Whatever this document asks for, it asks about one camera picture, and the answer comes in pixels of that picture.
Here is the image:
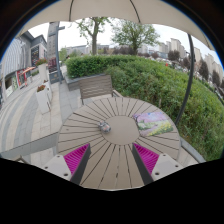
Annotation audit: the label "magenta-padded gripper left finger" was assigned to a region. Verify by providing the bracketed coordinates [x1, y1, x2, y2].
[41, 143, 92, 186]

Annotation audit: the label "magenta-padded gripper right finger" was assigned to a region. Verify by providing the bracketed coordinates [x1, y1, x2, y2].
[131, 143, 185, 186]

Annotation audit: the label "grey patterned computer mouse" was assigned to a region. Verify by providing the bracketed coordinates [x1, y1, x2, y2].
[98, 121, 112, 134]

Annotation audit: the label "white planter with flowers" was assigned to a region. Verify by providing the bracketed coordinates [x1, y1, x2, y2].
[35, 84, 52, 114]

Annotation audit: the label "tan slatted chair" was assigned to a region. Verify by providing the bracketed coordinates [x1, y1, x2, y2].
[78, 74, 123, 105]

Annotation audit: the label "dark curved umbrella pole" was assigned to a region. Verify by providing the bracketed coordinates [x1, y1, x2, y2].
[174, 33, 196, 127]

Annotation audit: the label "tall white planter with shrub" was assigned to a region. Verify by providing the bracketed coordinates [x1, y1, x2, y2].
[35, 58, 50, 83]

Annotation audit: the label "orange parasol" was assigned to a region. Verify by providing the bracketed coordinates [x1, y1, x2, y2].
[21, 66, 36, 76]

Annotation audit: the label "grey shopfront building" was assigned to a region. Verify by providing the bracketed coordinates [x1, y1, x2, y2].
[0, 31, 48, 101]

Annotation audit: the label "beige apartment buildings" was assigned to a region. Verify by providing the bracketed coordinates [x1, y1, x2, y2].
[156, 37, 224, 86]

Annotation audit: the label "grey sign pillar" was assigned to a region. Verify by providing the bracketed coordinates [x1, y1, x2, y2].
[46, 21, 66, 84]

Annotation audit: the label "tall thin-trunk tree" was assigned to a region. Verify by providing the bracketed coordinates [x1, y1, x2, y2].
[75, 17, 112, 56]

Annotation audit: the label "round-crowned green tree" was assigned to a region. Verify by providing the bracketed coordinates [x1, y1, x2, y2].
[111, 19, 160, 56]

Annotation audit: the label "beige umbrella canopy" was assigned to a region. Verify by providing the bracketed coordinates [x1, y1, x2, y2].
[16, 0, 215, 52]

